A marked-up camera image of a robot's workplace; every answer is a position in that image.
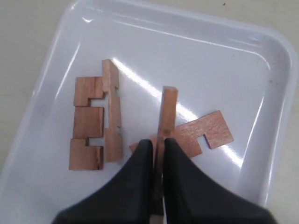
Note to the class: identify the white plastic tray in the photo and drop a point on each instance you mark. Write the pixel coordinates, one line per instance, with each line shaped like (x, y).
(130, 90)

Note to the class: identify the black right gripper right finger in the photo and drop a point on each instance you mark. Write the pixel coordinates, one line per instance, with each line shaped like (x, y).
(192, 197)

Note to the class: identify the wooden notched piece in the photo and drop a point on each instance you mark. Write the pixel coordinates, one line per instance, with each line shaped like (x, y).
(88, 123)
(212, 126)
(166, 124)
(113, 138)

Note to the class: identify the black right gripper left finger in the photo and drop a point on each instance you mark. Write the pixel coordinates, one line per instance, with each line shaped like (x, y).
(125, 199)

